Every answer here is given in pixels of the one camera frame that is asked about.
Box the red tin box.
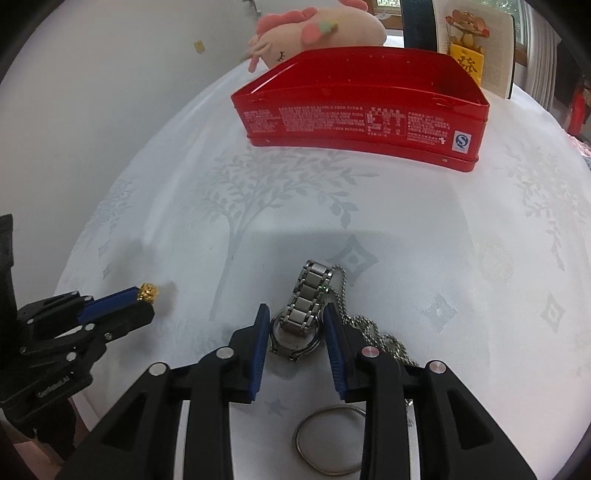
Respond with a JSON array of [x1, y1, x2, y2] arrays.
[[231, 46, 491, 172]]

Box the white patterned tablecloth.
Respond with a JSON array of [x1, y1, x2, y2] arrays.
[[53, 21, 591, 480]]

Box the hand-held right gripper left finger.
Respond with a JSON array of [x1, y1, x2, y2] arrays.
[[55, 303, 271, 480]]

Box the silver metal wristwatch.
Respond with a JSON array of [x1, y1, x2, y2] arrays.
[[269, 260, 334, 363]]

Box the cartoon figurine yellow base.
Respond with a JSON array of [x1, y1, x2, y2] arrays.
[[444, 8, 485, 89]]

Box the red fire extinguisher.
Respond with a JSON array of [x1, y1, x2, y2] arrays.
[[570, 88, 588, 136]]

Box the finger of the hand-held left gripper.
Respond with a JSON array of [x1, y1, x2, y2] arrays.
[[18, 286, 142, 325], [21, 305, 155, 366]]

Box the thin silver bangle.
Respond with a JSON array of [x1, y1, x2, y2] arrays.
[[294, 406, 370, 476]]

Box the silver ball chain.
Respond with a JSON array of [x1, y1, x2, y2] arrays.
[[329, 264, 422, 409]]

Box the open book with cartoon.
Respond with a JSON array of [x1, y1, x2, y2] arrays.
[[431, 0, 517, 100]]

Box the pink plush toy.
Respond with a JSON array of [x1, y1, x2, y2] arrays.
[[247, 0, 389, 73]]

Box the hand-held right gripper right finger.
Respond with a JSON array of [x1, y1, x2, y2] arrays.
[[322, 305, 539, 480]]

